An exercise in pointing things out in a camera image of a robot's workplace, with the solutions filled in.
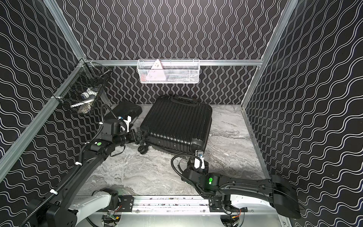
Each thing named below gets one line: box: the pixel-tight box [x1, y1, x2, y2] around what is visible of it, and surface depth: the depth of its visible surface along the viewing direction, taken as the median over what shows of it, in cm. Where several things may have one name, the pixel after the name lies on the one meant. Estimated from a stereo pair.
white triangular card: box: [145, 59, 166, 82], surface depth 91 cm
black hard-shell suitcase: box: [140, 93, 213, 154], surface depth 83 cm
